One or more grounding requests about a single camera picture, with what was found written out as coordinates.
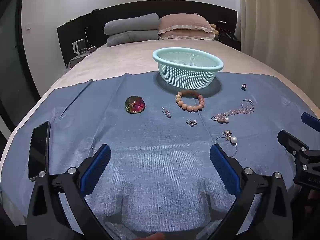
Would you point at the cream curtain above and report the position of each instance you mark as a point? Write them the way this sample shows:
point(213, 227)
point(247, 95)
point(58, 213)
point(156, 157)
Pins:
point(275, 25)

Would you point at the small silver earring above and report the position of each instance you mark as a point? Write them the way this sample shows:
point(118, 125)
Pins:
point(191, 122)

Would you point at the iridescent glass ornament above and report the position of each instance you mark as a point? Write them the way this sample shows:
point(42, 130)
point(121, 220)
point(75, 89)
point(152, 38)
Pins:
point(135, 104)

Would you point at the silver earring with pink stone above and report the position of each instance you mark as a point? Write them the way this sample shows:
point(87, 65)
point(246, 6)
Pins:
point(166, 112)

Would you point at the white bedside device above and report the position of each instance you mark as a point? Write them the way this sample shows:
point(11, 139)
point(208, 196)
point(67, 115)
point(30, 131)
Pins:
point(78, 47)

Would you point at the black headboard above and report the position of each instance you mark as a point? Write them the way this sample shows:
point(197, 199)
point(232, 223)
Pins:
point(75, 32)

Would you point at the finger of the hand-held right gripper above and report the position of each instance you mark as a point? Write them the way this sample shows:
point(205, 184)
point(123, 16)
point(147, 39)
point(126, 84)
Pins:
point(290, 141)
point(310, 120)

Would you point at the pink frilled pillow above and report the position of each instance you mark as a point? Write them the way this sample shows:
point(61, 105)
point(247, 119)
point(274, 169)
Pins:
point(185, 22)
point(187, 35)

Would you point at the thin silver bangle with pearl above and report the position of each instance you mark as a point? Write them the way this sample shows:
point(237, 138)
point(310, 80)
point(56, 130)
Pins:
point(233, 140)

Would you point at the grey pillow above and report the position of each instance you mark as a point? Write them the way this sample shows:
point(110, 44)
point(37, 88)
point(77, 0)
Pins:
point(130, 23)
point(132, 38)

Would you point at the brown stuffed toy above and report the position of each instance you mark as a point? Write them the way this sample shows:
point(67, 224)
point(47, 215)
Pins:
point(214, 28)

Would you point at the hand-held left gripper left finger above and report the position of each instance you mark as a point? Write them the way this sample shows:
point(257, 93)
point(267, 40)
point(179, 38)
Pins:
point(98, 160)

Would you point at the beige bedspread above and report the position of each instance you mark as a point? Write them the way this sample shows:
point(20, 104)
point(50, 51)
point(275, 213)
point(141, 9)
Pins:
point(120, 57)

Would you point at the pearl earring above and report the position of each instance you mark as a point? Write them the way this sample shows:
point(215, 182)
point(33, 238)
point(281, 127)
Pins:
point(226, 120)

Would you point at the blue cloth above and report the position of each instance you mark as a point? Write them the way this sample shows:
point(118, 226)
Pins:
point(155, 155)

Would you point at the teal plastic mesh basket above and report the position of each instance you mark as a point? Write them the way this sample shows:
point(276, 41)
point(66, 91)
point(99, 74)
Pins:
point(188, 66)

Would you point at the black smartphone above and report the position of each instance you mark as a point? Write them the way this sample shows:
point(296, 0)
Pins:
point(39, 150)

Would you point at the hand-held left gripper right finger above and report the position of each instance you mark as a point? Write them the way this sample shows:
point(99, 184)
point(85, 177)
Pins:
point(221, 160)

